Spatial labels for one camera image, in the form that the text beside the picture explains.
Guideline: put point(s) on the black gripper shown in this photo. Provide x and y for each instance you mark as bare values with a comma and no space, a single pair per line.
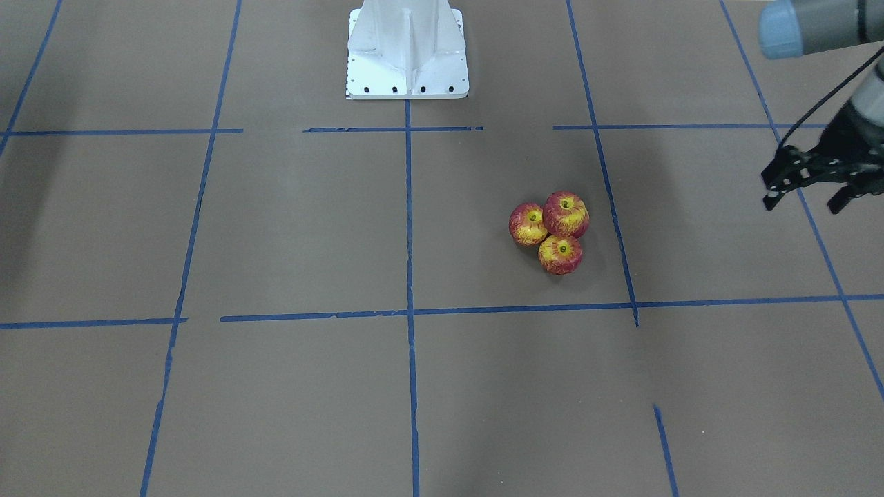
858,135

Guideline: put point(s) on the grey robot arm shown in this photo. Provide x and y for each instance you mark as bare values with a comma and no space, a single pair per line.
792,29

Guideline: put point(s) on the crossing blue tape line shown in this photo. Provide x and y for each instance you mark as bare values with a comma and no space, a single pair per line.
540,308

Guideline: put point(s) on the red yellow apple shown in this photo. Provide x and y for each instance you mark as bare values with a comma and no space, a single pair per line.
526,225
565,214
560,255

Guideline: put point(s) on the red yellow apple rear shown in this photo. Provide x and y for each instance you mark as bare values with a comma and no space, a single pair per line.
560,255

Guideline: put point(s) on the long blue tape line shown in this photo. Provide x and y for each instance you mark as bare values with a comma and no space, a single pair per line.
601,156

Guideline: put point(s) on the white metal base plate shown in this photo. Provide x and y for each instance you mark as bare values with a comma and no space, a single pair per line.
406,50

